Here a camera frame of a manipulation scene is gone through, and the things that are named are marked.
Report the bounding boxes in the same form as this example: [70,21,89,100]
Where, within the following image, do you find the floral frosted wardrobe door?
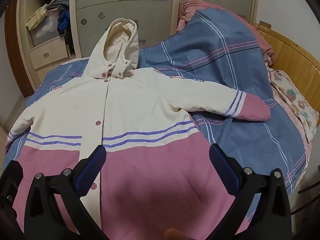
[69,0,195,58]

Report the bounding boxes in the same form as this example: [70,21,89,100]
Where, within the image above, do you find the yellow cloth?
[26,4,50,30]

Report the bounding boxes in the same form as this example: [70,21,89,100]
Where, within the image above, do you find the grey clothing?
[47,0,69,13]

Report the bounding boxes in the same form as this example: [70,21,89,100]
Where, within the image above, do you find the wooden bed headboard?
[254,22,320,120]

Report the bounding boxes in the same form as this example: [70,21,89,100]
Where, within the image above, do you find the cream drawer with metal handle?
[30,39,69,68]

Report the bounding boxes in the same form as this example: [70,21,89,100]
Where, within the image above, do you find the brown wooden door frame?
[4,0,33,98]

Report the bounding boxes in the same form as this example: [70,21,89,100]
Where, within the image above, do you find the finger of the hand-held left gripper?
[0,160,24,230]

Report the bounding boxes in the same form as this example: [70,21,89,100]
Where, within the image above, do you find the dark hanging cloth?
[64,27,75,55]

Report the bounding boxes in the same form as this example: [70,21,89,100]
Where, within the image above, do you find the floral pillow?
[266,65,320,143]

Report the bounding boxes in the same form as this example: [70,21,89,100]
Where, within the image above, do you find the blue plaid bed cover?
[4,9,313,195]

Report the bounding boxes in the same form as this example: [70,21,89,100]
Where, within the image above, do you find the cream and pink hooded jacket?
[6,18,271,240]

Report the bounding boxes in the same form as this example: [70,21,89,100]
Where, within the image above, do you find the white storage bag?
[31,12,62,46]

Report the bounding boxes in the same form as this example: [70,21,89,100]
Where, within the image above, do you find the plain cream drawer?
[35,62,73,83]

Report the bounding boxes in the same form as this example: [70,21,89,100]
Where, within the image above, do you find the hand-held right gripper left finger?
[24,145,108,240]

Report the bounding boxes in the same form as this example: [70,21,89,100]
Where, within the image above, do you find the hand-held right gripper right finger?
[209,144,292,240]

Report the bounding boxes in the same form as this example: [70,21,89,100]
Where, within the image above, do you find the cream wardrobe drawer unit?
[16,0,75,85]

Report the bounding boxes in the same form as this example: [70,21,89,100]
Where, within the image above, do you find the blue garment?
[57,10,70,34]

